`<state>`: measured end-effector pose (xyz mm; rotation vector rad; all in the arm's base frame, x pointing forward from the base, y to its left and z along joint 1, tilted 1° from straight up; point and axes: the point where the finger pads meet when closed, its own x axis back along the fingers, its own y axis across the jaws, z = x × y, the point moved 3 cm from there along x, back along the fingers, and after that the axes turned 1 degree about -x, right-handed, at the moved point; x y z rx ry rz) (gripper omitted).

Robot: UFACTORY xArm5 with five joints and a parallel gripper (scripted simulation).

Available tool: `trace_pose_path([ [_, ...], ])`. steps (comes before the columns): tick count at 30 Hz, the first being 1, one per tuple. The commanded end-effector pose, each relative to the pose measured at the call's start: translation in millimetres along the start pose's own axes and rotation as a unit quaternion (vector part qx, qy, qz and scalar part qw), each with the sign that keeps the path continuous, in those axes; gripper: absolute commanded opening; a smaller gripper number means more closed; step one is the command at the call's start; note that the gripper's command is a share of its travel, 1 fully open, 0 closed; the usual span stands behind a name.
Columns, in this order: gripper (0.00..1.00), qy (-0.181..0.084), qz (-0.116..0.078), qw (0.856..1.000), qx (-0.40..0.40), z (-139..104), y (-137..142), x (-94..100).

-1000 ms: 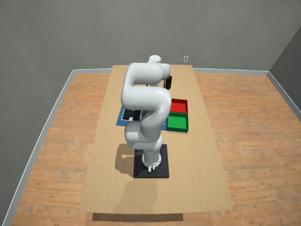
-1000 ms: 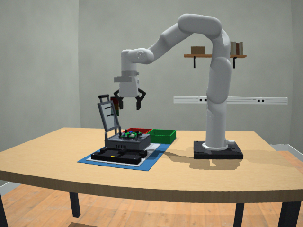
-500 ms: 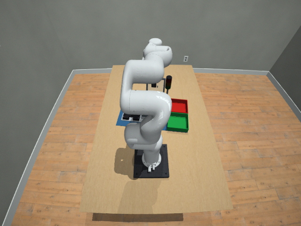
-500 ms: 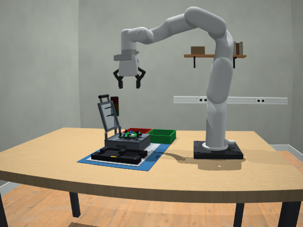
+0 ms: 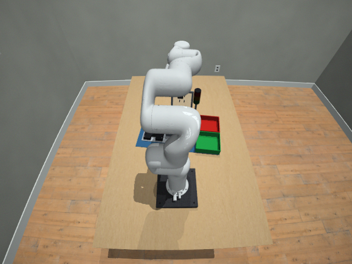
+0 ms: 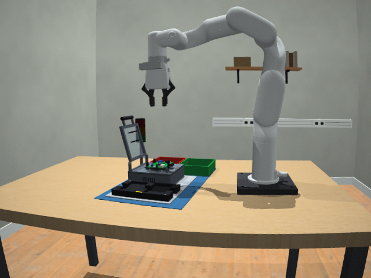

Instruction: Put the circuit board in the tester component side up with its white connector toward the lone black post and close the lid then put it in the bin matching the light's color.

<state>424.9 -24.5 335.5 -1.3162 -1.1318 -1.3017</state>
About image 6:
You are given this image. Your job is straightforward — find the red bin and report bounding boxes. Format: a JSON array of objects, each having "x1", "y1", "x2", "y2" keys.
[{"x1": 155, "y1": 157, "x2": 186, "y2": 164}]

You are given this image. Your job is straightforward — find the green circuit board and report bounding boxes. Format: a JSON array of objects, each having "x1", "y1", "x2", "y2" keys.
[{"x1": 149, "y1": 160, "x2": 168, "y2": 169}]

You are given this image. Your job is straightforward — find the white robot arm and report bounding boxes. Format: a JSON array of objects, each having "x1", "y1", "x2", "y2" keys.
[{"x1": 139, "y1": 7, "x2": 288, "y2": 185}]

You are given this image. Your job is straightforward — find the green bin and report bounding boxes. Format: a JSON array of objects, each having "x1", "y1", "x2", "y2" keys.
[{"x1": 179, "y1": 158, "x2": 216, "y2": 177}]

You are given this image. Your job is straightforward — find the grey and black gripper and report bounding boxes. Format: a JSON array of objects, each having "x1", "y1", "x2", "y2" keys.
[{"x1": 141, "y1": 63, "x2": 175, "y2": 107}]

